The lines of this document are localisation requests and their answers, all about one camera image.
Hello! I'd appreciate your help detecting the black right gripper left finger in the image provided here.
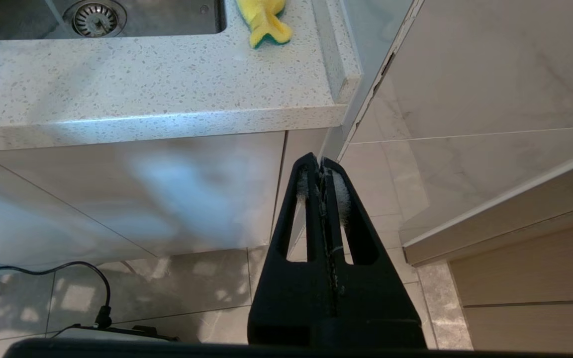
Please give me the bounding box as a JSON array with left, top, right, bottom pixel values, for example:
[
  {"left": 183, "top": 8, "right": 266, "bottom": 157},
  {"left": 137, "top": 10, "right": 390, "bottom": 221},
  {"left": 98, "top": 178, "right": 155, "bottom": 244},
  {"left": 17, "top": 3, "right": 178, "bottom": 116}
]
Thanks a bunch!
[{"left": 248, "top": 152, "right": 338, "bottom": 348}]

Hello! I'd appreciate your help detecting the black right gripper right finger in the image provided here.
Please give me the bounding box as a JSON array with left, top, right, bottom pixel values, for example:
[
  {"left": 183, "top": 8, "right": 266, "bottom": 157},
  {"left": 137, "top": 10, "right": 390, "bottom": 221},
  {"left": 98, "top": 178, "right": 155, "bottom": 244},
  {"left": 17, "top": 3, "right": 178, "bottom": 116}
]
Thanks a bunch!
[{"left": 321, "top": 157, "right": 427, "bottom": 349}]

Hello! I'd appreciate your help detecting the yellow green sponge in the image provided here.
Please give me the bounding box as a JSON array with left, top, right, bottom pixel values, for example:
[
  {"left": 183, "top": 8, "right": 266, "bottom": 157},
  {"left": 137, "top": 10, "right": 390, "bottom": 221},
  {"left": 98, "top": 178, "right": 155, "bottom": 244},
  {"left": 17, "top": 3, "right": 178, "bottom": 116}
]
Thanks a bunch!
[{"left": 236, "top": 0, "right": 293, "bottom": 49}]

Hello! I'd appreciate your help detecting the stainless steel sink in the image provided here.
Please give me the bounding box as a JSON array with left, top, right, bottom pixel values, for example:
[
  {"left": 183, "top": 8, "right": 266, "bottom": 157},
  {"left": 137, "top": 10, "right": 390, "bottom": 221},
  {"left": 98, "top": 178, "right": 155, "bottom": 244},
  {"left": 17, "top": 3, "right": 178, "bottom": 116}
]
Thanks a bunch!
[{"left": 0, "top": 0, "right": 227, "bottom": 41}]

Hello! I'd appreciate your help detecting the wooden cabinet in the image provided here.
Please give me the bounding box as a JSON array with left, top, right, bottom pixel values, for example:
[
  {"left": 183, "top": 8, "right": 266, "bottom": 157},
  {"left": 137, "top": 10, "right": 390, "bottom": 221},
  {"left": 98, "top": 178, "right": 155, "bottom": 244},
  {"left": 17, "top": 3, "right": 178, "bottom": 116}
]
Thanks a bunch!
[{"left": 403, "top": 144, "right": 573, "bottom": 354}]

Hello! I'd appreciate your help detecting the white base cabinet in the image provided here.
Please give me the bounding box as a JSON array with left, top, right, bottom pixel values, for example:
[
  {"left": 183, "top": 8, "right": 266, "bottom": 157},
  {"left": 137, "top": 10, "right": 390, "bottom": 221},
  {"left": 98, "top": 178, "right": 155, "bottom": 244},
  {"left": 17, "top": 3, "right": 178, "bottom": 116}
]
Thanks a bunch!
[{"left": 0, "top": 129, "right": 329, "bottom": 271}]

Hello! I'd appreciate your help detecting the metal drain strainer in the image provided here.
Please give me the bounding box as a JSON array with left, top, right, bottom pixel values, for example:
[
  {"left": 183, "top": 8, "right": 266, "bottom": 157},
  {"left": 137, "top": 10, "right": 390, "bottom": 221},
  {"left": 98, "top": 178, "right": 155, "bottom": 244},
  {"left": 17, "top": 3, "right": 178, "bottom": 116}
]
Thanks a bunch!
[{"left": 63, "top": 0, "right": 128, "bottom": 38}]

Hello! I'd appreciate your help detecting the black floor cable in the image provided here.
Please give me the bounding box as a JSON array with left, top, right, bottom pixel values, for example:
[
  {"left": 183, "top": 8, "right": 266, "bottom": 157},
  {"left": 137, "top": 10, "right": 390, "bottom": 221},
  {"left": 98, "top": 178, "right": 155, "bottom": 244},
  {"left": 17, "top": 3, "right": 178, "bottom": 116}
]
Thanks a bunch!
[{"left": 0, "top": 261, "right": 113, "bottom": 330}]

